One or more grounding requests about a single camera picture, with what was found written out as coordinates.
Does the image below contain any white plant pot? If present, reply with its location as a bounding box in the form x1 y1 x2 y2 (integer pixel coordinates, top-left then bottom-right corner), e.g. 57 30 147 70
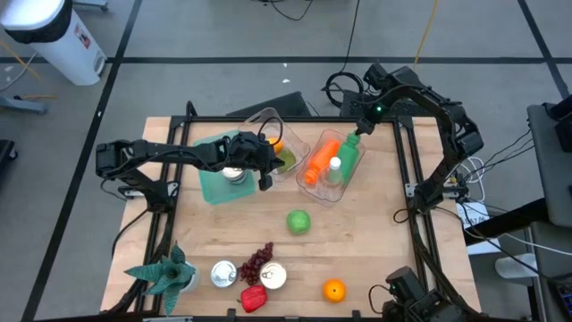
181 262 201 294

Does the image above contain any orange squeeze bottle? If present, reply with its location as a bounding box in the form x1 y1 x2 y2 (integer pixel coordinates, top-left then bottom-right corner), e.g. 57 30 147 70
304 138 342 186

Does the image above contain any gray cabinet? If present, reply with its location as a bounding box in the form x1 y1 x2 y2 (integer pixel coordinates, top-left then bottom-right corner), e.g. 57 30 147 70
529 221 572 322

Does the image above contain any orange fruit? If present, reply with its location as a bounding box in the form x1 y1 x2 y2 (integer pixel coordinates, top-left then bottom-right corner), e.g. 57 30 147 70
322 278 348 304

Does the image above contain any gray desk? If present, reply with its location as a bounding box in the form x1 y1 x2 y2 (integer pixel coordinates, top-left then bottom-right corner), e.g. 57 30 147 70
526 103 572 229

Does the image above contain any red bell pepper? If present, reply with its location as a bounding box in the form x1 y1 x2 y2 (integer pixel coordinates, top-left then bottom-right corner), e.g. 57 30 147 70
240 284 268 313

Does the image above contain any black coiled cable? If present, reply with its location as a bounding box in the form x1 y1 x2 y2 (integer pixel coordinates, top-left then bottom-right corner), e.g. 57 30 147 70
321 0 366 108

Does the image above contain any white trash bin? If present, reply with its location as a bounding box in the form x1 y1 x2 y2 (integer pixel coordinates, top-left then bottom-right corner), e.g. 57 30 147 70
0 0 107 87

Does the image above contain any teal plastic tray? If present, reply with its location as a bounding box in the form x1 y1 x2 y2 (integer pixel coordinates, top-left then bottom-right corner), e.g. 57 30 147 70
192 129 259 206

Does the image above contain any clear water bottle white cap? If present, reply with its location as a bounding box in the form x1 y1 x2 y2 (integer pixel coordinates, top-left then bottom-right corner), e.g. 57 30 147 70
321 156 346 190

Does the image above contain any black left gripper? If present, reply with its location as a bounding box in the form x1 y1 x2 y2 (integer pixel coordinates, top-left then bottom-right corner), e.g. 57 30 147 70
222 131 286 192

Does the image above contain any gray metal stand foot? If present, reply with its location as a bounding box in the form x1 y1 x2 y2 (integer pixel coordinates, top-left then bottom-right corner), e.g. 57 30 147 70
0 96 49 115
73 0 111 13

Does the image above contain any green squeeze bottle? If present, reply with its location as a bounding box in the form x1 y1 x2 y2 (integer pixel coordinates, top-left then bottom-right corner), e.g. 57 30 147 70
335 131 363 181

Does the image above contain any black caster base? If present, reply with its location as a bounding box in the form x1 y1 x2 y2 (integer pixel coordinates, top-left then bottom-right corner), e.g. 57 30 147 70
0 139 19 167

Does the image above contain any clear plastic bin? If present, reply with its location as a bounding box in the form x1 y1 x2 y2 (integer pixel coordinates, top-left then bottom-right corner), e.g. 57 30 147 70
295 128 367 207
239 106 313 183

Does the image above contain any salmon can gold lid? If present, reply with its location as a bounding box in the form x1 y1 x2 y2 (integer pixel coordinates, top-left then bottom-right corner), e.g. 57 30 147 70
259 260 288 290
222 165 248 181

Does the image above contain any dark red grape bunch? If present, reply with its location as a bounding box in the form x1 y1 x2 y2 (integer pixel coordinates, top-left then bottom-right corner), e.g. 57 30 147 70
240 241 274 286

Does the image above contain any yellow mango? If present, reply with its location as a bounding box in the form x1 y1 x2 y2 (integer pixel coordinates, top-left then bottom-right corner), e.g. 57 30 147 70
266 136 285 156

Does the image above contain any black desk bar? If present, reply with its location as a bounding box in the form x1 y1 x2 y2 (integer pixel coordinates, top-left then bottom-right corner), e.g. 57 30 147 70
464 196 553 247

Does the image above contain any long yellow cable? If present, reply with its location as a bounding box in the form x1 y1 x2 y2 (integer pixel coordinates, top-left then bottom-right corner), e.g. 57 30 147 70
414 0 438 66

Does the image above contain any black looped cable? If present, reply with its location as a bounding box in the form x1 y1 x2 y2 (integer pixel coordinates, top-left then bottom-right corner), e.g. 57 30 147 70
254 0 314 22

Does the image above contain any black equipment box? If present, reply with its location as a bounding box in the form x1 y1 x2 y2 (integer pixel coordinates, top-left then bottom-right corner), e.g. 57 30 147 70
543 93 572 153

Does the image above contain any white cable bundle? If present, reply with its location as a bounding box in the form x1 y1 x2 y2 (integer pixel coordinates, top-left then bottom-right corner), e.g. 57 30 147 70
459 156 489 185

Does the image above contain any clear plastic container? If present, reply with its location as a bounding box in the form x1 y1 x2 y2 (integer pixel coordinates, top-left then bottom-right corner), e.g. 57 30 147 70
106 100 482 322

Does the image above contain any green artificial plant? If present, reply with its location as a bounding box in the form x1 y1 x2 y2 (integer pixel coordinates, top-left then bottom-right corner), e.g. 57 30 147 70
123 242 197 317

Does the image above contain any black perforated computer case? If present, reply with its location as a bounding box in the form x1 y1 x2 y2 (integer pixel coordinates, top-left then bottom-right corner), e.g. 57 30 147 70
340 91 457 153

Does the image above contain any black slanted panel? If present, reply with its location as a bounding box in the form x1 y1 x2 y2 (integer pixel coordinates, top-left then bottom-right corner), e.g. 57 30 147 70
226 91 313 118

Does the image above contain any white printed paper label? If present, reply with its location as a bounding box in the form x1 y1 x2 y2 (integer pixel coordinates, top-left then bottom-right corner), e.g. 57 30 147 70
455 200 491 230

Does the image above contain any green pear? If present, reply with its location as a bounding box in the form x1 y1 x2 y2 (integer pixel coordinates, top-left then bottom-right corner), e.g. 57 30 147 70
275 148 298 174

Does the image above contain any white plastic object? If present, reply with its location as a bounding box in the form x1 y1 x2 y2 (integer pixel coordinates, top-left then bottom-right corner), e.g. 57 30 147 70
494 252 539 281

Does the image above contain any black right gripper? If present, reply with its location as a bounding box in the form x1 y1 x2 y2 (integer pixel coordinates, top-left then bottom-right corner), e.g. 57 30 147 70
355 100 389 136

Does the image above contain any green apple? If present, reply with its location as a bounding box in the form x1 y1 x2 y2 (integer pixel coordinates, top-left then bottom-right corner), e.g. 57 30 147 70
286 209 312 236

